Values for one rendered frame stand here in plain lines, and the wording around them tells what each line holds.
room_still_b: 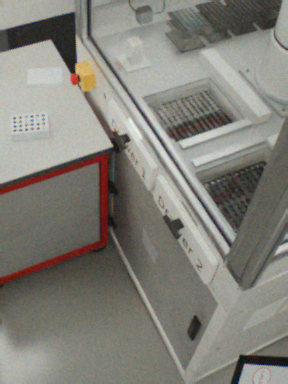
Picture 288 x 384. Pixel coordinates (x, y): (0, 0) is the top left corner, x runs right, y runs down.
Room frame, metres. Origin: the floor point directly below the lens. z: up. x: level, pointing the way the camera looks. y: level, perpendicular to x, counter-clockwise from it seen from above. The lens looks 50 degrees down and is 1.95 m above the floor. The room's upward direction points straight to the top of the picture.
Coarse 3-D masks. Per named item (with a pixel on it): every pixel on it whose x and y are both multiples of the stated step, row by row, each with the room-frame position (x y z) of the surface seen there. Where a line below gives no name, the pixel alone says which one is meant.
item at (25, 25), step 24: (0, 0) 1.60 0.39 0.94; (24, 0) 1.63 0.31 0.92; (48, 0) 1.67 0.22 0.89; (72, 0) 1.71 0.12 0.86; (0, 24) 1.59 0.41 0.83; (24, 24) 1.64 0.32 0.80; (48, 24) 1.70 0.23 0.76; (72, 24) 1.74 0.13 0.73; (0, 48) 1.87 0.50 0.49; (72, 48) 1.73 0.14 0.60; (72, 72) 1.73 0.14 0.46
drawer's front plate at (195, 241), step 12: (156, 180) 0.77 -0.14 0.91; (156, 192) 0.76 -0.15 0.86; (168, 192) 0.72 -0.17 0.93; (168, 204) 0.70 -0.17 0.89; (180, 204) 0.68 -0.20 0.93; (180, 216) 0.65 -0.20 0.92; (192, 228) 0.61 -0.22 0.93; (180, 240) 0.63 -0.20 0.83; (192, 240) 0.59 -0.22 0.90; (204, 240) 0.57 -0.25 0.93; (204, 252) 0.54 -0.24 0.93; (204, 264) 0.53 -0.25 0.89; (216, 264) 0.51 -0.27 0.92; (204, 276) 0.52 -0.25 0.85
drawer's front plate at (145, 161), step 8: (112, 104) 1.04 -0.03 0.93; (112, 112) 1.03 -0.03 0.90; (120, 112) 1.00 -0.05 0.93; (120, 120) 0.98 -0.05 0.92; (112, 128) 1.03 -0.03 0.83; (120, 128) 0.98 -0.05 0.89; (128, 128) 0.94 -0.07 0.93; (136, 136) 0.91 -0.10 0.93; (128, 144) 0.93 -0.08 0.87; (136, 144) 0.88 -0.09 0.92; (136, 152) 0.88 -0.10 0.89; (144, 152) 0.85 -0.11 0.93; (144, 160) 0.83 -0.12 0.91; (152, 160) 0.82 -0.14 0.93; (136, 168) 0.87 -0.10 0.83; (144, 168) 0.83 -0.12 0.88; (152, 168) 0.80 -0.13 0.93; (144, 176) 0.83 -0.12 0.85; (152, 176) 0.80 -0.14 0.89; (152, 184) 0.80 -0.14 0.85
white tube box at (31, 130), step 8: (16, 120) 1.10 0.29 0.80; (32, 120) 1.10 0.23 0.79; (40, 120) 1.10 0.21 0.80; (16, 128) 1.06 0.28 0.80; (24, 128) 1.06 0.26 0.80; (32, 128) 1.06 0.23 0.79; (40, 128) 1.06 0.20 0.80; (48, 128) 1.06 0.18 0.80; (16, 136) 1.04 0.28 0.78; (24, 136) 1.04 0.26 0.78; (32, 136) 1.04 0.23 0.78; (40, 136) 1.05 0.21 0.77; (48, 136) 1.05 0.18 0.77
